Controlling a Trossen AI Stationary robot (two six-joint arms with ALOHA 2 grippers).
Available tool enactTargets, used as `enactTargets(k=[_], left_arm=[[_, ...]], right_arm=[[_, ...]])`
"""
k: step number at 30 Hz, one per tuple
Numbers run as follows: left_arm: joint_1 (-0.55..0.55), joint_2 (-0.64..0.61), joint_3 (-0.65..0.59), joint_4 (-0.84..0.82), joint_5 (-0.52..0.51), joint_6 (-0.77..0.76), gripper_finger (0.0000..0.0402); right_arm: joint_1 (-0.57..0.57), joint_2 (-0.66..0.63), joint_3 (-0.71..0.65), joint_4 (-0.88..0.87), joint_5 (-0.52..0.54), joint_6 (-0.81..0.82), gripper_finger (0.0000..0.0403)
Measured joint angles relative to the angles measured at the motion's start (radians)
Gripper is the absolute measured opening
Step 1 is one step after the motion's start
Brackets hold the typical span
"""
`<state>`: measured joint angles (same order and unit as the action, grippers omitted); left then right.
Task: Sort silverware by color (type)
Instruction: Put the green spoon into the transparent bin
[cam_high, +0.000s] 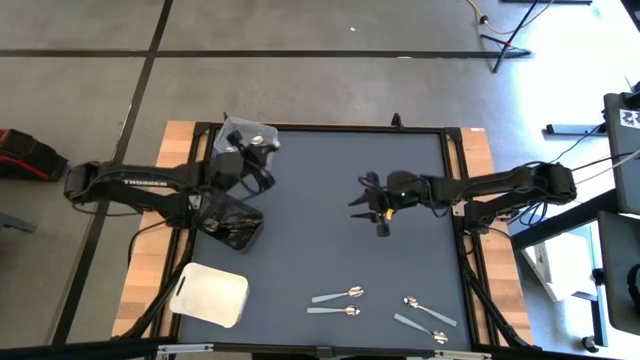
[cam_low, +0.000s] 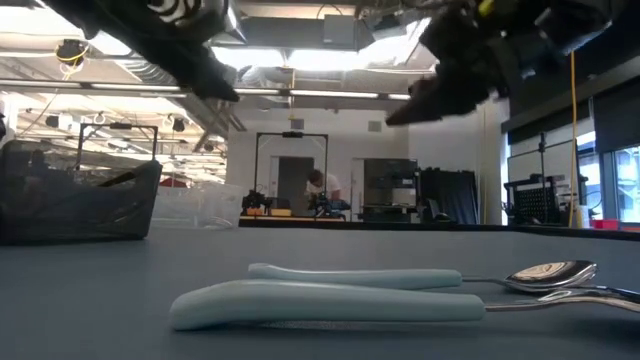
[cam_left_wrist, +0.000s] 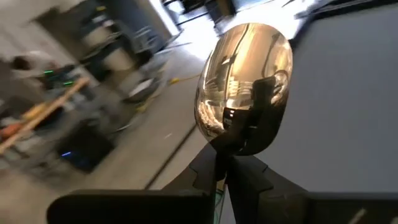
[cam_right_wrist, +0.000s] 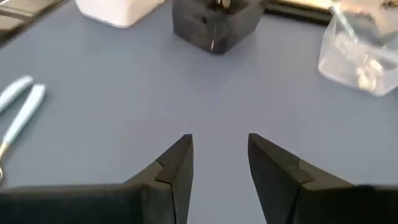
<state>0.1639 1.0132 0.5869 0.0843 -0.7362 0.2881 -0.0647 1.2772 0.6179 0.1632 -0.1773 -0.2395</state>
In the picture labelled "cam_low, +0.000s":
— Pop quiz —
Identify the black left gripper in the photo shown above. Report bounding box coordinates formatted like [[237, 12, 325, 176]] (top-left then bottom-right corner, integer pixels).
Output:
[[139, 0, 241, 104]]

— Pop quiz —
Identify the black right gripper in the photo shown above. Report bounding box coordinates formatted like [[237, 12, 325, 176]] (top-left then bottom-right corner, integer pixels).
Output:
[[384, 0, 557, 127]]

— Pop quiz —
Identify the black handled spoon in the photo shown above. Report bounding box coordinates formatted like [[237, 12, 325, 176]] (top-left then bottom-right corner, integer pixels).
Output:
[[97, 171, 139, 189]]

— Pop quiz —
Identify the frosted plastic bin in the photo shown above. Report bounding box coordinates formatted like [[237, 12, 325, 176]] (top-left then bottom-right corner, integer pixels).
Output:
[[0, 139, 164, 247]]

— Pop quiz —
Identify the light blue handled spoon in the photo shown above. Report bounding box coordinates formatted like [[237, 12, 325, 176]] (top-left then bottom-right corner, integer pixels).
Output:
[[247, 259, 600, 294], [168, 278, 640, 332]]

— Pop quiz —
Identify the black cabinet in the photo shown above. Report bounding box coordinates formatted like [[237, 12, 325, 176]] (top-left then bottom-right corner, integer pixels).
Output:
[[363, 158, 419, 224]]

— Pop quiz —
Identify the black curtain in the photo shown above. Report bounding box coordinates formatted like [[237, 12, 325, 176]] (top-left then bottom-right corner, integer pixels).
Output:
[[418, 168, 480, 226]]

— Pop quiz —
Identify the black stand pole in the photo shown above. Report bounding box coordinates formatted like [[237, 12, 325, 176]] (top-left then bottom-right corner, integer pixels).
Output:
[[535, 131, 550, 181]]

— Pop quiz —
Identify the long ceiling light tube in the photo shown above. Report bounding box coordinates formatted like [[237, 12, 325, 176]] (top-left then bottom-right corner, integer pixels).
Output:
[[0, 79, 416, 104]]

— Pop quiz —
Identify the grey ceiling box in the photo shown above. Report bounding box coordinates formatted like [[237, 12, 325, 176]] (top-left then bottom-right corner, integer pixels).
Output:
[[323, 13, 359, 47]]

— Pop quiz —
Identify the black chair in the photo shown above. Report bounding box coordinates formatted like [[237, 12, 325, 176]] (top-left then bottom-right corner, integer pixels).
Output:
[[426, 198, 457, 224]]

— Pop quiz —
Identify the clear plastic bin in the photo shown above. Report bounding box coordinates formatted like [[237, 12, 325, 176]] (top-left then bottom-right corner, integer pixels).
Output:
[[149, 182, 245, 231]]

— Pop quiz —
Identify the dark doorway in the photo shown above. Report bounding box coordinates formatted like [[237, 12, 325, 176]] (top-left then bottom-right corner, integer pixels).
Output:
[[277, 156, 316, 217]]

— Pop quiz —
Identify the black perforated cart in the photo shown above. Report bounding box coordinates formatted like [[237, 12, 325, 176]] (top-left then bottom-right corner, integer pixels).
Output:
[[503, 173, 567, 227]]

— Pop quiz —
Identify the person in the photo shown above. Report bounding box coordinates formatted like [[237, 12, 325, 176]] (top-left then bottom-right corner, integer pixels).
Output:
[[304, 168, 343, 202]]

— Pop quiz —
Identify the distant work table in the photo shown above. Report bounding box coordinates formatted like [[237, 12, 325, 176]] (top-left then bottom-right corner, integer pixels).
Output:
[[238, 214, 347, 224]]

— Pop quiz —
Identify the window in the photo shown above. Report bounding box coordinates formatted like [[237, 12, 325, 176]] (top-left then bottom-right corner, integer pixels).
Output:
[[575, 130, 640, 225]]

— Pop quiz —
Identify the grey blue table mat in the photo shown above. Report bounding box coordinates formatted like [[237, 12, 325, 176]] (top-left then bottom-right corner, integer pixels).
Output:
[[0, 227, 640, 360]]

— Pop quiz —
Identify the smooth silver round duct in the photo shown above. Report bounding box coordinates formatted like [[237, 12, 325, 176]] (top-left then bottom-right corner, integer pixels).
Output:
[[219, 0, 249, 44]]

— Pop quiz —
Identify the corrugated silver duct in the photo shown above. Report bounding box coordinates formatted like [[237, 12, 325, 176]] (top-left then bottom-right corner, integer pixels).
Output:
[[117, 55, 187, 87]]

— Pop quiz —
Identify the black metal frame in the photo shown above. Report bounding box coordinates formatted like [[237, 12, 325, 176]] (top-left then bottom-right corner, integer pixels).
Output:
[[75, 122, 160, 186]]

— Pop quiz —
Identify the black gantry frame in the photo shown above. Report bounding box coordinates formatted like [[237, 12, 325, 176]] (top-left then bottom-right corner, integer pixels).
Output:
[[253, 131, 330, 201]]

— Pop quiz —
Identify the yellow hanging cable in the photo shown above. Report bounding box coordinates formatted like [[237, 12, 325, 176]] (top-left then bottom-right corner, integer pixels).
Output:
[[568, 49, 580, 229]]

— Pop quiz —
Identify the yellow cable reel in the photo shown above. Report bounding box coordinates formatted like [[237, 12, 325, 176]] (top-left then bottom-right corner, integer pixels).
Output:
[[53, 38, 90, 69]]

